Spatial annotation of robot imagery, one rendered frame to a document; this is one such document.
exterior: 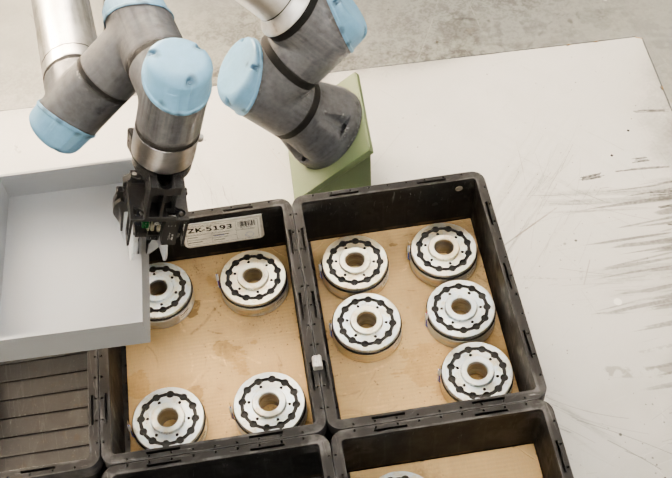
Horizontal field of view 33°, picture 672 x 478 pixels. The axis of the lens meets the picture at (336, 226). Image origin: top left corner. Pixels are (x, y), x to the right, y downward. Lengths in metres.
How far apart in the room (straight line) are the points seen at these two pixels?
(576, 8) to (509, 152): 1.38
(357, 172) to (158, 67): 0.75
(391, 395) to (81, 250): 0.49
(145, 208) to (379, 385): 0.49
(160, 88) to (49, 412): 0.64
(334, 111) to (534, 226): 0.41
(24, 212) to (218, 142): 0.59
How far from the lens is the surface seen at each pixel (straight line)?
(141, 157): 1.30
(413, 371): 1.66
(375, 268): 1.71
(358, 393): 1.64
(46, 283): 1.54
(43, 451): 1.67
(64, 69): 1.39
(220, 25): 3.36
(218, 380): 1.67
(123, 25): 1.31
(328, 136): 1.88
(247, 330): 1.71
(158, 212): 1.35
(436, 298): 1.69
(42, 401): 1.71
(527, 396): 1.54
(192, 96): 1.22
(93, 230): 1.57
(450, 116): 2.13
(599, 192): 2.04
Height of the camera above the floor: 2.28
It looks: 53 degrees down
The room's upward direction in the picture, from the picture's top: 4 degrees counter-clockwise
